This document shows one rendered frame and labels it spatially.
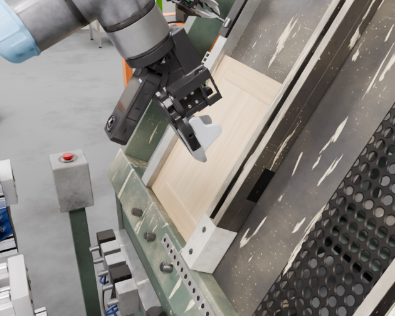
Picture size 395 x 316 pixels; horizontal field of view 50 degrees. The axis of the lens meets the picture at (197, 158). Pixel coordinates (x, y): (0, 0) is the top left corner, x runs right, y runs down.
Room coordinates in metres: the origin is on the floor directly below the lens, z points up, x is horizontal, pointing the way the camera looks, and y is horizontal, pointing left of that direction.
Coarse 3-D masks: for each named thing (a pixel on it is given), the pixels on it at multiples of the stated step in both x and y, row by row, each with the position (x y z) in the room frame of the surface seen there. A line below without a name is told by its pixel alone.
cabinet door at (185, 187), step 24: (216, 72) 1.27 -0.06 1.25; (240, 72) 1.17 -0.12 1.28; (240, 96) 1.11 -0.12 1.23; (264, 96) 1.03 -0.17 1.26; (216, 120) 1.13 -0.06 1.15; (240, 120) 1.04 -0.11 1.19; (216, 144) 1.06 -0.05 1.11; (240, 144) 0.99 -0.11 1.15; (168, 168) 1.17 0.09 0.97; (192, 168) 1.08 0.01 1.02; (216, 168) 1.00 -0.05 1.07; (168, 192) 1.09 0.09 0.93; (192, 192) 1.01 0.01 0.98; (216, 192) 0.94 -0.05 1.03; (192, 216) 0.95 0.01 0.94
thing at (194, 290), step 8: (168, 240) 0.91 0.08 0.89; (168, 248) 0.89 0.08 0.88; (176, 256) 0.85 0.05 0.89; (176, 264) 0.83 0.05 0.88; (184, 264) 0.81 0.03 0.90; (184, 272) 0.79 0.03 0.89; (184, 280) 0.78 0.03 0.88; (192, 280) 0.76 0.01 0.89; (192, 288) 0.74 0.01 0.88; (192, 296) 0.73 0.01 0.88; (200, 296) 0.71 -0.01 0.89; (200, 304) 0.70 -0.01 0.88; (208, 304) 0.68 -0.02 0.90; (208, 312) 0.67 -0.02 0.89
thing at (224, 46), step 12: (252, 0) 1.32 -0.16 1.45; (252, 12) 1.32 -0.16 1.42; (240, 24) 1.30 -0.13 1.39; (228, 36) 1.29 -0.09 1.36; (240, 36) 1.30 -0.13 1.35; (216, 48) 1.30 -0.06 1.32; (228, 48) 1.29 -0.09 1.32; (216, 60) 1.27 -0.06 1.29; (168, 132) 1.25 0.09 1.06; (168, 144) 1.21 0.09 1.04; (156, 156) 1.22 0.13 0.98; (168, 156) 1.21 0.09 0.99; (156, 168) 1.19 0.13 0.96; (144, 180) 1.20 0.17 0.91
